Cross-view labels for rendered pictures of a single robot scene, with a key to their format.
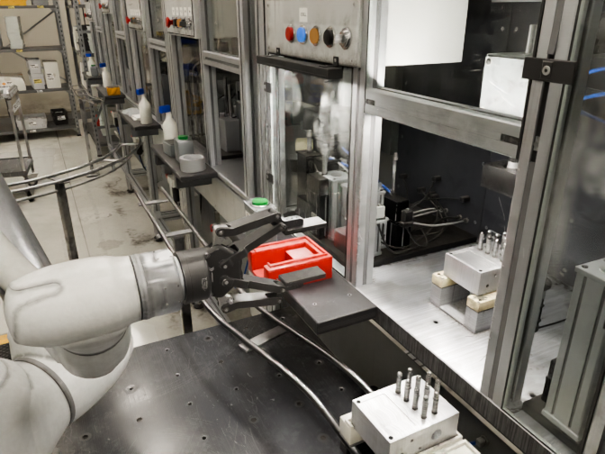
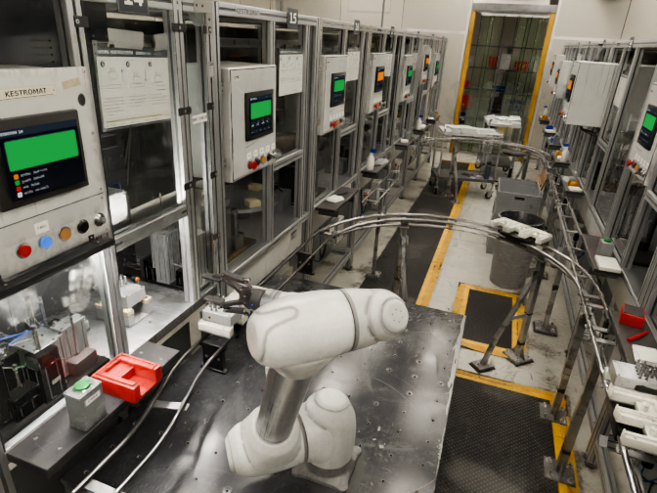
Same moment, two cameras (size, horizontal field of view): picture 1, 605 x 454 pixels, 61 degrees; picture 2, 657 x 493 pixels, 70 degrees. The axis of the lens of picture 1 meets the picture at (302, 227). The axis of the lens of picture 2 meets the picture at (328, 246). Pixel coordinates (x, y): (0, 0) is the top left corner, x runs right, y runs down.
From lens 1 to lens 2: 1.98 m
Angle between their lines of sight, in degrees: 116
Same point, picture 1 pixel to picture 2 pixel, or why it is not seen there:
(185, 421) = not seen: hidden behind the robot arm
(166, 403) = (224, 463)
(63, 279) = not seen: hidden behind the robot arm
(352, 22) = (102, 207)
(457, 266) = (134, 295)
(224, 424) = (218, 427)
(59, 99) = not seen: outside the picture
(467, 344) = (163, 311)
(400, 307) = (143, 334)
